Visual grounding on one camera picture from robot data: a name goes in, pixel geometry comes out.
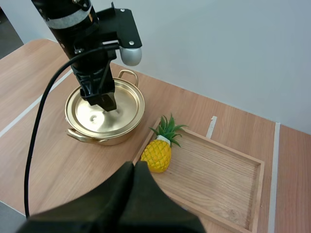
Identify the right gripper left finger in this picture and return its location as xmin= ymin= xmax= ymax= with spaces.
xmin=15 ymin=161 xmax=135 ymax=233

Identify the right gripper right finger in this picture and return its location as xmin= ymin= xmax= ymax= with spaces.
xmin=119 ymin=161 xmax=207 ymax=233

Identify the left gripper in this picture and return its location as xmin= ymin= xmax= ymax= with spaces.
xmin=48 ymin=20 xmax=118 ymax=113

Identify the gold lid with black knob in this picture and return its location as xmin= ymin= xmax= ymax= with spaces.
xmin=65 ymin=78 xmax=146 ymax=140

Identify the yellow toy pineapple green crown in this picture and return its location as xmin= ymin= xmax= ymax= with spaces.
xmin=140 ymin=113 xmax=190 ymax=174

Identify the shallow wooden tray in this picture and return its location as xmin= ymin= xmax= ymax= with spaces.
xmin=132 ymin=117 xmax=266 ymax=233

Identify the gold pot with two handles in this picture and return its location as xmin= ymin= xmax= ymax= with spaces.
xmin=64 ymin=69 xmax=146 ymax=147

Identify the black cable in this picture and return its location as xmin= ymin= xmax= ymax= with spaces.
xmin=23 ymin=45 xmax=120 ymax=218

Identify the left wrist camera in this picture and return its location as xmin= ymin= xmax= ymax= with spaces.
xmin=93 ymin=2 xmax=143 ymax=67

